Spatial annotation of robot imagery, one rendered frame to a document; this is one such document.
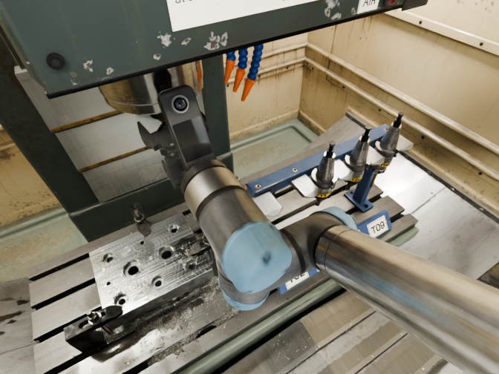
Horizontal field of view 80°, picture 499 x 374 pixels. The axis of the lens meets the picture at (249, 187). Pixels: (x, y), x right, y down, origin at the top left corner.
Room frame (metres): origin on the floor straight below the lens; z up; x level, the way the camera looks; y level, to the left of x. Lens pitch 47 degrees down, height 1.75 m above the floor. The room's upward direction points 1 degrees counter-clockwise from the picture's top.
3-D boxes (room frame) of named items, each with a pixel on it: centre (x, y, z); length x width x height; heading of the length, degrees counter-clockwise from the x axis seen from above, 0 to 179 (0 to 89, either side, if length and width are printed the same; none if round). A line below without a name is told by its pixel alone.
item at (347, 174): (0.54, -0.23, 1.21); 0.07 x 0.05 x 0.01; 29
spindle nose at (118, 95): (0.45, 0.15, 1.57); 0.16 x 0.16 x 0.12
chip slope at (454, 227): (0.76, -0.42, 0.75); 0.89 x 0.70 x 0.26; 29
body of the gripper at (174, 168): (0.34, 0.09, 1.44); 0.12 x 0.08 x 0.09; 29
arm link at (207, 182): (0.27, 0.04, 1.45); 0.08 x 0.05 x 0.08; 119
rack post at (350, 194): (0.70, -0.40, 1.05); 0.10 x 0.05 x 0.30; 29
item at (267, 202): (0.44, -0.04, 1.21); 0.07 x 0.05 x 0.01; 29
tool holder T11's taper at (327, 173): (0.52, -0.19, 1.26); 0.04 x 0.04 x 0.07
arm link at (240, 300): (0.21, -0.01, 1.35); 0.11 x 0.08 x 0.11; 117
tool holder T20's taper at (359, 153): (0.57, -0.28, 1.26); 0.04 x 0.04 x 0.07
